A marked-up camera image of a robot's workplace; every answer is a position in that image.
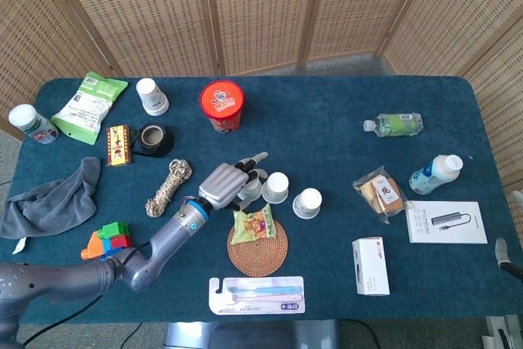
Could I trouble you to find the paper cup green flower print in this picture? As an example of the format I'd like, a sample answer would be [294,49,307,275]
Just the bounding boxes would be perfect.
[292,187,323,220]

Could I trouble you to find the paper cups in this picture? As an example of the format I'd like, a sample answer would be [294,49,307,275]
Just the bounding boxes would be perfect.
[135,78,170,117]

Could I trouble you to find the clear bottle green label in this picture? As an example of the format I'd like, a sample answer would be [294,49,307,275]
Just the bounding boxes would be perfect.
[363,112,424,138]

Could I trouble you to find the white usb hub box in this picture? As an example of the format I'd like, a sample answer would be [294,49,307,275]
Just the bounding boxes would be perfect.
[405,200,489,245]

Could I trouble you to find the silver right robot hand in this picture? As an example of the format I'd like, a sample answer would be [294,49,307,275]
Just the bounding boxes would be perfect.
[494,190,523,279]

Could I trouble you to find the braided rope bundle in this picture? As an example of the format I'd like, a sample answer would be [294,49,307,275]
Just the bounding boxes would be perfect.
[145,159,193,218]

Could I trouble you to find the yellow red small box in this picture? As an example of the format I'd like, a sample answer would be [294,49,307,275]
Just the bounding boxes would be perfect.
[105,124,135,168]

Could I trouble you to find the blue toothbrush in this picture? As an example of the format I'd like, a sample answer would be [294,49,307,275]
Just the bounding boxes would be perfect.
[226,285,302,295]

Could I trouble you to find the black tape roll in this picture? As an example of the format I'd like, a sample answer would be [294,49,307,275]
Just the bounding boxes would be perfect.
[129,123,175,159]

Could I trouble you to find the black floor cable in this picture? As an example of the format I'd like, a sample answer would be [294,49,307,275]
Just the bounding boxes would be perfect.
[341,319,382,349]
[120,321,144,349]

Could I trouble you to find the green chips packet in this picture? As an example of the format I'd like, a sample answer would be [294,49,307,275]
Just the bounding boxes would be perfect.
[230,202,275,246]

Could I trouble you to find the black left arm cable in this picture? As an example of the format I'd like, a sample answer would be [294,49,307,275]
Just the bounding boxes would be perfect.
[22,241,153,347]

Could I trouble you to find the red instant noodle tub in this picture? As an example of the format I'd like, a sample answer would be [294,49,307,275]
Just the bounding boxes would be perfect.
[199,80,245,134]

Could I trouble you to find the green white snack bag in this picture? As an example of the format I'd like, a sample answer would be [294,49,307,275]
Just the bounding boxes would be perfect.
[51,71,129,146]

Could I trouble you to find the white milk bottle blue label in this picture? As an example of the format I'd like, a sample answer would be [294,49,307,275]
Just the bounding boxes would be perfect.
[409,154,464,196]

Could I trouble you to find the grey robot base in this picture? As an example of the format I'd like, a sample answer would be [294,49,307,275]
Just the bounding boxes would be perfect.
[162,320,340,349]

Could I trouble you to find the toothbrush blister pack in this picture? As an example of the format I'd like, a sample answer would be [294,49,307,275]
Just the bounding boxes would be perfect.
[208,275,306,316]

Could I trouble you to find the white cardboard box red logo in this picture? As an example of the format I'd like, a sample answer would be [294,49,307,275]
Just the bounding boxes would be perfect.
[351,236,391,297]

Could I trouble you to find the paper cup blue flower print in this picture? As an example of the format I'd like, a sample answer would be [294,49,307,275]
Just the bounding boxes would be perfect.
[239,179,263,204]

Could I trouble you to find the packaged bread slices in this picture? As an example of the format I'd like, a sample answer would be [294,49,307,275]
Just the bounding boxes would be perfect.
[352,165,409,225]

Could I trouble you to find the grey cloth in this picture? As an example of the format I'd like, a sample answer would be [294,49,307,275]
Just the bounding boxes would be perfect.
[0,156,102,255]

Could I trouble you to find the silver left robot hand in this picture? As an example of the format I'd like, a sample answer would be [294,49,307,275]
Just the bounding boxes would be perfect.
[198,151,270,211]

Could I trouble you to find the paper cup green fern print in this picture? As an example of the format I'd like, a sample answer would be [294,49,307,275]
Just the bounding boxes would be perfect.
[261,171,290,204]

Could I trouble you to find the woven bamboo folding screen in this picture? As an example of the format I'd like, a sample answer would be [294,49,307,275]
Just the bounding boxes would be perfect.
[0,0,523,186]

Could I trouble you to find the round woven coaster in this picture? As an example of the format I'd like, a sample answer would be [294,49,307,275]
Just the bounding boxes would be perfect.
[226,217,289,277]

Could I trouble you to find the pink toothbrush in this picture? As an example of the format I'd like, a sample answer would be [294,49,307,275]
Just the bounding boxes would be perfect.
[230,293,304,302]

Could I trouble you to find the white jar green label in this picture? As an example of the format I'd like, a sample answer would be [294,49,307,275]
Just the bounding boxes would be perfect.
[8,103,60,145]

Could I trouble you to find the colourful toy building blocks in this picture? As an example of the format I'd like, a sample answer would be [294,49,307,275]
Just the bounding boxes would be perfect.
[80,221,132,262]

